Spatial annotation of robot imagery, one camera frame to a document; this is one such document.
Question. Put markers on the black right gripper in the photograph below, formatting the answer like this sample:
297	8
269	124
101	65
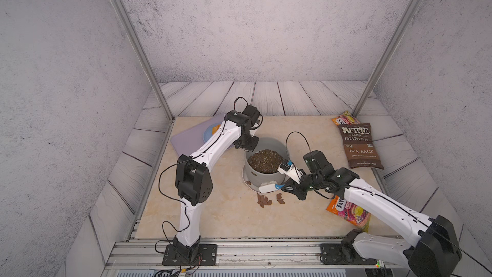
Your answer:
296	190

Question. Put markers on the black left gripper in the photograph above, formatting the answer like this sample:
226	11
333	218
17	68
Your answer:
252	147

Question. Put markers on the grey ceramic plant pot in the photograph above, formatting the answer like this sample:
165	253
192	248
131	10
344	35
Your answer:
261	164

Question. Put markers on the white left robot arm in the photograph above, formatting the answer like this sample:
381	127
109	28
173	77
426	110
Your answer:
194	184

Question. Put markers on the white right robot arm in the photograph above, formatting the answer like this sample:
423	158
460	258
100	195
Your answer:
428	246

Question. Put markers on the blue plate with orange food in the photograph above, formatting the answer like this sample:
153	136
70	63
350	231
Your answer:
211	130

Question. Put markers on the brown Kettle chips bag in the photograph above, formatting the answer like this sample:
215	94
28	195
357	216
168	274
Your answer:
358	146

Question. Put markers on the pink yellow Fox's candy bag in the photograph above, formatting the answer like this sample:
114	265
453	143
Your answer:
350	212

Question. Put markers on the purple cutting board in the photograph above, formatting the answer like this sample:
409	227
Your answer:
190	133

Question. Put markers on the orange Fox's candy bag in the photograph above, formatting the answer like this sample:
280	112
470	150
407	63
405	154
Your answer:
345	119

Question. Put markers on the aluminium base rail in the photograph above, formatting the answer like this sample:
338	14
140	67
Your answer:
253	257

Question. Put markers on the left aluminium corner post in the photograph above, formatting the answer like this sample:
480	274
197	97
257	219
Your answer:
136	44

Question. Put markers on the aluminium corner post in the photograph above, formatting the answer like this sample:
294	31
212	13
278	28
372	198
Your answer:
136	44
392	45

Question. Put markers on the right aluminium corner post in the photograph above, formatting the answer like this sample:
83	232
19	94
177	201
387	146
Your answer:
392	45

